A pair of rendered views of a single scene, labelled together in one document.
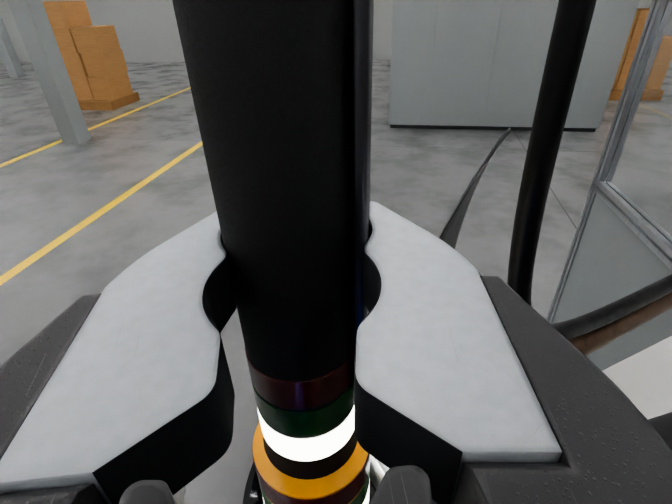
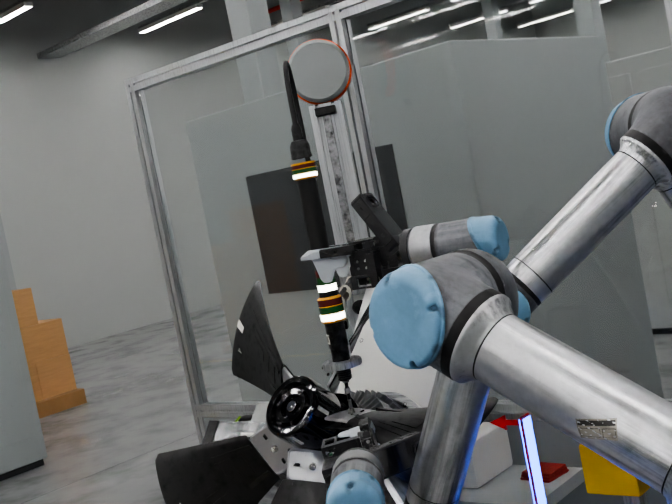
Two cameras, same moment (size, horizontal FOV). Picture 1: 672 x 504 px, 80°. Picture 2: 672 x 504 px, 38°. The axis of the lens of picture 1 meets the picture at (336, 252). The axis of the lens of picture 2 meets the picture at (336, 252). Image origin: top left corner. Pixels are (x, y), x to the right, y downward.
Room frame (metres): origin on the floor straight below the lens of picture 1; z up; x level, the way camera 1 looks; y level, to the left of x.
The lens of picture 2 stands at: (-0.83, 1.43, 1.59)
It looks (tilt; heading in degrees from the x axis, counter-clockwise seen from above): 4 degrees down; 302
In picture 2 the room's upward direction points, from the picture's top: 11 degrees counter-clockwise
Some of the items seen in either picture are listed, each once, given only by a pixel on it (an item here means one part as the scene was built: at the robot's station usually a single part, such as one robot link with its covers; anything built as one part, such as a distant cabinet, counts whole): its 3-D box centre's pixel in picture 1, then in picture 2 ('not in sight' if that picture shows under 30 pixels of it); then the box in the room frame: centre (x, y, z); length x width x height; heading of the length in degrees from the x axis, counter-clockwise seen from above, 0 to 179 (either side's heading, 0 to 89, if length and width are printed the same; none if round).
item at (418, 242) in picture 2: not in sight; (427, 247); (-0.11, 0.00, 1.46); 0.08 x 0.05 x 0.08; 91
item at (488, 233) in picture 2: not in sight; (471, 243); (-0.19, 0.00, 1.46); 0.11 x 0.08 x 0.09; 1
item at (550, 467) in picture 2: not in sight; (544, 471); (0.00, -0.59, 0.87); 0.08 x 0.08 x 0.02; 74
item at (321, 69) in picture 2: not in sight; (319, 72); (0.41, -0.63, 1.88); 0.17 x 0.15 x 0.16; 171
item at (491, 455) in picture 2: not in sight; (464, 453); (0.19, -0.59, 0.91); 0.17 x 0.16 x 0.11; 81
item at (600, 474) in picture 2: not in sight; (628, 458); (-0.31, -0.23, 1.02); 0.16 x 0.10 x 0.11; 81
